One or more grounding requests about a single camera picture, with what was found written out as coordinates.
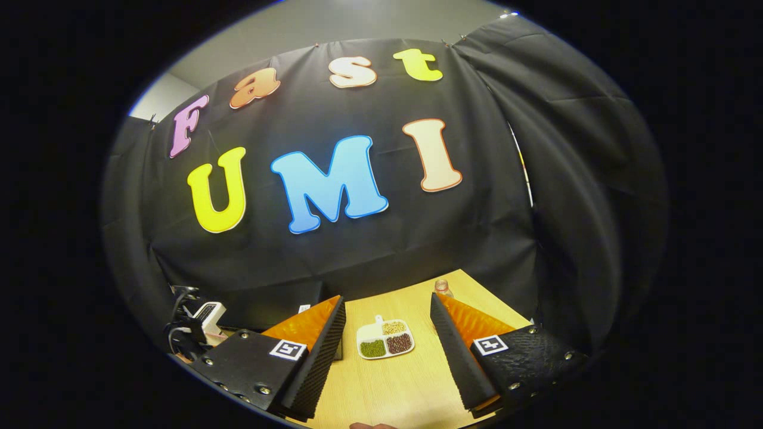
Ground black backdrop cloth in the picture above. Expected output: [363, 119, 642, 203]
[100, 15, 671, 358]

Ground white divided tray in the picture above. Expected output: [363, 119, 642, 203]
[356, 315, 415, 360]

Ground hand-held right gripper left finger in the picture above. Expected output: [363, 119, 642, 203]
[192, 295, 348, 422]

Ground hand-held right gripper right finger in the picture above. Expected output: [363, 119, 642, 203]
[429, 292, 591, 419]

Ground white toaster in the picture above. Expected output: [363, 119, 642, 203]
[192, 301, 228, 337]

